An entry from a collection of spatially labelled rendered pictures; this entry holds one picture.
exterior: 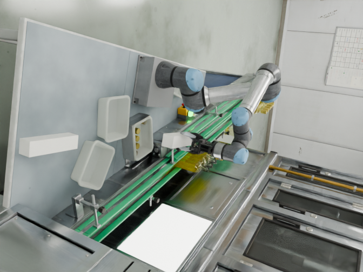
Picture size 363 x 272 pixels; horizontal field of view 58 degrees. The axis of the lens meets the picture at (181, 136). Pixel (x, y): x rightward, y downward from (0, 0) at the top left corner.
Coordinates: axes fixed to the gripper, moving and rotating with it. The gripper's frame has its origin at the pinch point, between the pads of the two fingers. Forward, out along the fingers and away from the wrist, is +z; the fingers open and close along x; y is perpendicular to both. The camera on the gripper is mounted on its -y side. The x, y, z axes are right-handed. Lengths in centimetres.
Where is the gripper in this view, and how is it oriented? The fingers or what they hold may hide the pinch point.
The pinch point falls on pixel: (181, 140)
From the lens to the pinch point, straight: 168.0
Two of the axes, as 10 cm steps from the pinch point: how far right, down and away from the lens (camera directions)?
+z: -8.6, -2.2, 4.5
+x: -1.7, 9.7, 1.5
